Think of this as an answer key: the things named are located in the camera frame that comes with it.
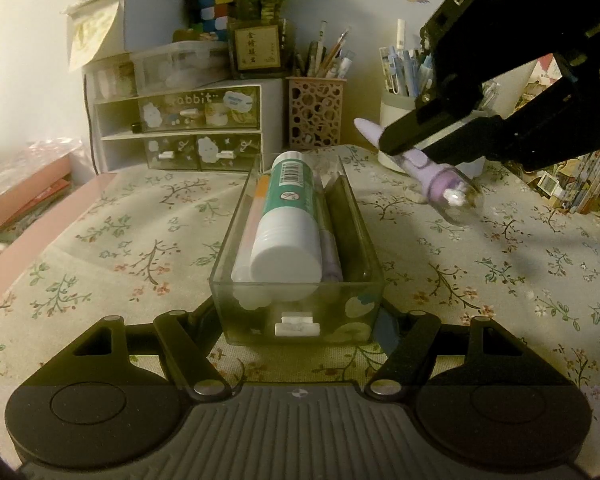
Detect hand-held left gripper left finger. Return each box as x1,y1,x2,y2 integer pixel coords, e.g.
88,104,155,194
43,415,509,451
55,297,232,404

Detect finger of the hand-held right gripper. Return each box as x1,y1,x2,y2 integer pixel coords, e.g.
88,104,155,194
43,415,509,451
424,79,600,172
379,96,501,158

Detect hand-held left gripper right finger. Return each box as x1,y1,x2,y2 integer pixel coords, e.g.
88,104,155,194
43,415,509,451
363,300,546,404

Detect purple character pen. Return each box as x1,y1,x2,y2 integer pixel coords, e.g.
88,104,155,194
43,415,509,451
354,117,481,226

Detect clear plastic drawer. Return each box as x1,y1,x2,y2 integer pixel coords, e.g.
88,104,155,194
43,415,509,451
209,152,384,346

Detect pale lilac marker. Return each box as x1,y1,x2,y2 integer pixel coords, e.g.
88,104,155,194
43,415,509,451
317,227,342,282

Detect orange capped pink highlighter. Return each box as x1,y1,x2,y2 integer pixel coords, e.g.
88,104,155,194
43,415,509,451
230,174,272,283

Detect dark green highlighter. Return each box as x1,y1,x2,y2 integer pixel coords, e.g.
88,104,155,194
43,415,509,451
315,180,334,233

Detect green white glue stick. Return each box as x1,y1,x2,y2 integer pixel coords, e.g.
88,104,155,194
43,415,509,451
250,151,324,286

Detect white flower-shaped pen holder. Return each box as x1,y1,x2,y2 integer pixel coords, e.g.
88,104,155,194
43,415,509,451
377,87,487,179

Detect bunch of blue white pens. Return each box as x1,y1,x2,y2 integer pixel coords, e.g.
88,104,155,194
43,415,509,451
378,19,498,112

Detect pink mesh pen holder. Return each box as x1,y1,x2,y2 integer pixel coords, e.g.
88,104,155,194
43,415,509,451
286,76,349,150

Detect bunch of thin pencils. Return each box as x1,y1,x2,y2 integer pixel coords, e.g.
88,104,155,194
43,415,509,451
292,20,357,81

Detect white drawer organizer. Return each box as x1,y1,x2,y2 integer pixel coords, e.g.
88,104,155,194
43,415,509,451
82,40,287,174

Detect small clear printed drawer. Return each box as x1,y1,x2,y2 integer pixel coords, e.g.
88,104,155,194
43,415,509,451
197,132,262,172
144,133,200,171

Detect potted bamboo plant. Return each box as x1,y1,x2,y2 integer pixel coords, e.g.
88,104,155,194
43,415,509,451
226,0,324,81

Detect wide clear printed drawer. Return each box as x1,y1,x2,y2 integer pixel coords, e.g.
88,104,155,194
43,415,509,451
137,86,261,132

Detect pink flat box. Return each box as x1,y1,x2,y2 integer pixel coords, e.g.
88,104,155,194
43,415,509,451
0,152,77,234

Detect clear plastic bag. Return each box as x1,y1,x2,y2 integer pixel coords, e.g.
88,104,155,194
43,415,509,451
0,137,84,187

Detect white storage box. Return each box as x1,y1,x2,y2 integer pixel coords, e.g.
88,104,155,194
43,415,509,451
67,0,192,60

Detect yellowish paper sheet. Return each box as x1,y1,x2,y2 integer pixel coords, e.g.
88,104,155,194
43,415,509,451
66,0,122,74

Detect black cable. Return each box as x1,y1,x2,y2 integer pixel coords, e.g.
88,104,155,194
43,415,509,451
82,72,104,174

